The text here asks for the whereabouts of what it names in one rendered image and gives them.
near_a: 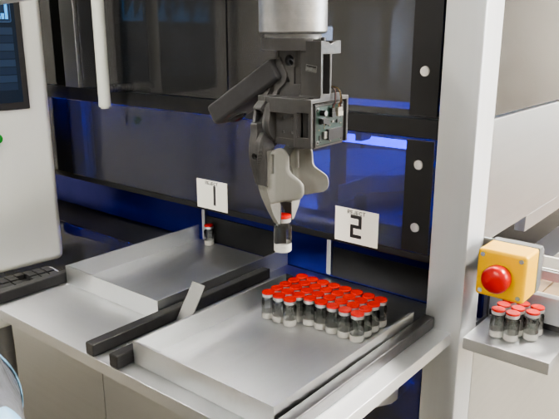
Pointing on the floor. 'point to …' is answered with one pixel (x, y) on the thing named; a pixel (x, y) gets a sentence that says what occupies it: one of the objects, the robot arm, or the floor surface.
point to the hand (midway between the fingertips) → (279, 209)
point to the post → (460, 196)
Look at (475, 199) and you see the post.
